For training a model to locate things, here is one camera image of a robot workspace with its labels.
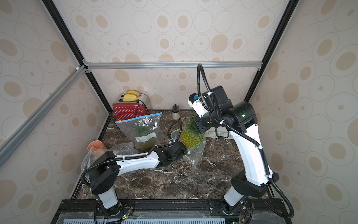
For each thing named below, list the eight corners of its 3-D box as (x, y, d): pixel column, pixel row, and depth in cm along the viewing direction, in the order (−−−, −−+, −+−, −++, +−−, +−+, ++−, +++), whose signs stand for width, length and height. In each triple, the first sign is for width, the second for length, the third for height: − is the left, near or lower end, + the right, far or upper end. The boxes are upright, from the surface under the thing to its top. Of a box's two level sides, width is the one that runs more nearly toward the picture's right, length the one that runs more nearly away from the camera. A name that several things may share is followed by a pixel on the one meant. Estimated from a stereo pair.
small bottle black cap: (172, 119, 117) (171, 110, 108) (172, 113, 121) (172, 104, 112) (179, 119, 117) (179, 110, 108) (179, 113, 121) (179, 104, 112)
